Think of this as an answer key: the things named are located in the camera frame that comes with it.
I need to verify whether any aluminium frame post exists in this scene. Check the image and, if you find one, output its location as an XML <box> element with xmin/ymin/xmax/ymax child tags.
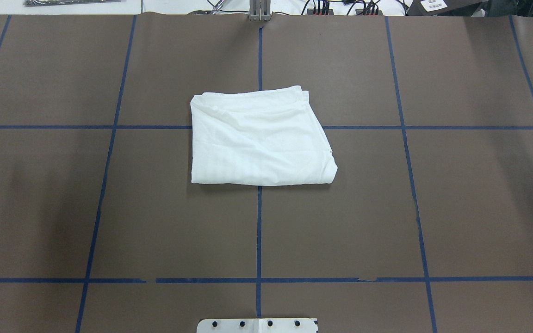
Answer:
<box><xmin>248</xmin><ymin>0</ymin><xmax>272</xmax><ymax>22</ymax></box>

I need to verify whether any lower black orange adapter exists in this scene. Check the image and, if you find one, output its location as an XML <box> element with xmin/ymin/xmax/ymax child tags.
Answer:
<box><xmin>356</xmin><ymin>0</ymin><xmax>380</xmax><ymax>16</ymax></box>

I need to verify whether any black orange adapter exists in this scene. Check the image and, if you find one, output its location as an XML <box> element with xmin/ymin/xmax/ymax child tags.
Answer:
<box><xmin>356</xmin><ymin>0</ymin><xmax>380</xmax><ymax>16</ymax></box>
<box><xmin>302</xmin><ymin>0</ymin><xmax>333</xmax><ymax>16</ymax></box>

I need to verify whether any white long-sleeve printed shirt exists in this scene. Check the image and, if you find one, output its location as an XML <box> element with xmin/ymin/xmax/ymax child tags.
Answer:
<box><xmin>190</xmin><ymin>85</ymin><xmax>338</xmax><ymax>187</ymax></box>

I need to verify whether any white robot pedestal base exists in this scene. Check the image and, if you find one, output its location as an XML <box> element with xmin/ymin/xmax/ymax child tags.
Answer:
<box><xmin>196</xmin><ymin>318</ymin><xmax>319</xmax><ymax>333</ymax></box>

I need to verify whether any upper black orange adapter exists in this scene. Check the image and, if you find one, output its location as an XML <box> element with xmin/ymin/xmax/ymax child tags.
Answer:
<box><xmin>302</xmin><ymin>0</ymin><xmax>333</xmax><ymax>16</ymax></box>

